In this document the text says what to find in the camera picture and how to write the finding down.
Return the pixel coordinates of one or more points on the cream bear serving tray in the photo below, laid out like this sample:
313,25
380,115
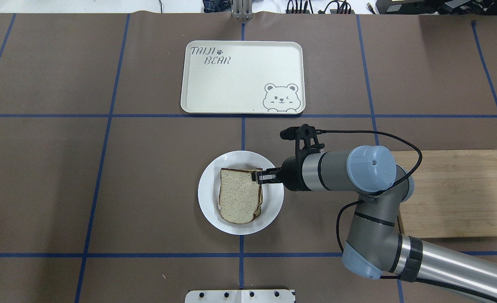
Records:
243,77

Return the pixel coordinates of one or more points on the bread slice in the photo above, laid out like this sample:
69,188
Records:
260,195
238,195

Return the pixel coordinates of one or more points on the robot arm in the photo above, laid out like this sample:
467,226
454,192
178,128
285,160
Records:
373,246

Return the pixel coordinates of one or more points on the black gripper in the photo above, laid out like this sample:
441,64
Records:
295,173

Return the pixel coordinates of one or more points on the white round plate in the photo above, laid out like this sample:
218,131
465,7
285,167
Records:
209,187

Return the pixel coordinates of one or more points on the black laptop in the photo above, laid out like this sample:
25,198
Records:
437,7

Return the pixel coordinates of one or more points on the bread slice on plate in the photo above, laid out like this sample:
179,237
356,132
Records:
260,195

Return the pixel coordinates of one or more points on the wooden cutting board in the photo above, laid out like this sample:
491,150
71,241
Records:
455,195

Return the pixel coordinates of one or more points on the aluminium frame post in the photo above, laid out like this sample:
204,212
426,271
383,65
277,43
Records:
241,10

